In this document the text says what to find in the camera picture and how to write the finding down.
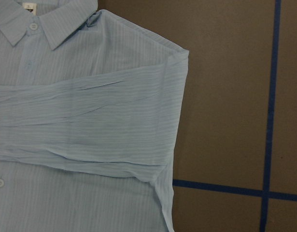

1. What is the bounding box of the light blue button shirt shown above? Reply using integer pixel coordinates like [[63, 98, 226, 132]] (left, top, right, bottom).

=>
[[0, 0, 189, 232]]

